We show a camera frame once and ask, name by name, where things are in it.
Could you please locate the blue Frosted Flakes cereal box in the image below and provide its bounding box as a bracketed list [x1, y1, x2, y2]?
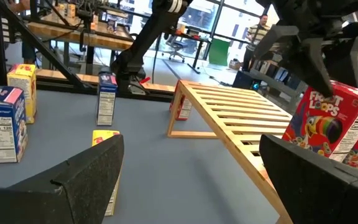
[96, 72, 119, 127]
[0, 86, 29, 164]

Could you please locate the wooden workbench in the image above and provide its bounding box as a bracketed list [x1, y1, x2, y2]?
[26, 15, 135, 52]

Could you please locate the black aluminium table frame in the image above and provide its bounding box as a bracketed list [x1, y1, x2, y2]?
[0, 0, 177, 102]

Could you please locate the black desk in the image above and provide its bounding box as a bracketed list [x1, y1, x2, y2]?
[163, 27, 217, 75]

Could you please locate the black computer tower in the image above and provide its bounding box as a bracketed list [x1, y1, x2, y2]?
[231, 70, 262, 91]

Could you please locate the grey office chair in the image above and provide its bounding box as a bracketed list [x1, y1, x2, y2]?
[162, 34, 186, 63]

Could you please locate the person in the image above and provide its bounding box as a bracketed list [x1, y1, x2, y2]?
[242, 14, 276, 72]
[6, 0, 39, 65]

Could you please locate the wooden slatted shelf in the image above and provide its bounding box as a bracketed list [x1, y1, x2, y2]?
[166, 79, 295, 224]

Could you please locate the low bookshelf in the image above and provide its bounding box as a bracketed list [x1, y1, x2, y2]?
[249, 57, 307, 105]

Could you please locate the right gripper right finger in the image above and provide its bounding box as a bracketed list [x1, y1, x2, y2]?
[259, 134, 358, 224]

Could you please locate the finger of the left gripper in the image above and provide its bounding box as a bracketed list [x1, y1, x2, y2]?
[336, 35, 358, 88]
[254, 26, 336, 97]

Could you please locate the yellow Corn Pops cereal box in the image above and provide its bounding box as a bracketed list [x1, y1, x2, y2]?
[6, 63, 38, 124]
[91, 129, 121, 217]

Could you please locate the cardboard box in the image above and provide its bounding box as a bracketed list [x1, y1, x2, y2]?
[228, 58, 242, 71]

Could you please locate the green board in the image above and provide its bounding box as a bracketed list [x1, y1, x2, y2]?
[208, 37, 231, 67]

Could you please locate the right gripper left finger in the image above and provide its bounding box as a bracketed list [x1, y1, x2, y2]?
[0, 134, 125, 224]

